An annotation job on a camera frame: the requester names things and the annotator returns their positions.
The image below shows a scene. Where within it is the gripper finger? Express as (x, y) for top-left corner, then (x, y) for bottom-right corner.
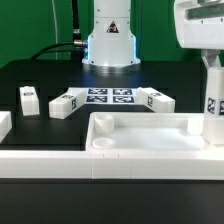
(201, 49), (221, 70)

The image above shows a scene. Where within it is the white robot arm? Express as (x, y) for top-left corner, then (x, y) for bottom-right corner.
(82, 0), (224, 72)

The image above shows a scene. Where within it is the white desk tabletop tray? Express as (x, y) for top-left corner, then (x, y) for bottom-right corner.
(86, 112), (224, 151)

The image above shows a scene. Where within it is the fiducial marker sheet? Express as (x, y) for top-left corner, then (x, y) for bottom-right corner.
(80, 88), (139, 105)

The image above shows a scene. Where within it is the white thin cable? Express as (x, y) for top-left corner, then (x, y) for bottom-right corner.
(51, 0), (59, 61)

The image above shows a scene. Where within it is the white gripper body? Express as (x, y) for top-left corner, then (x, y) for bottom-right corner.
(174, 0), (224, 50)

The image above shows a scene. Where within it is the black cable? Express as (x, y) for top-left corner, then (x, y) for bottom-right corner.
(30, 0), (89, 61)

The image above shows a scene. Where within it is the white front fence bar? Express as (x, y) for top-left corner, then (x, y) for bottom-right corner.
(0, 150), (224, 180)

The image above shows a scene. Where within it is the white left fence block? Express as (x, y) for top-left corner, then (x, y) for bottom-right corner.
(0, 111), (12, 143)

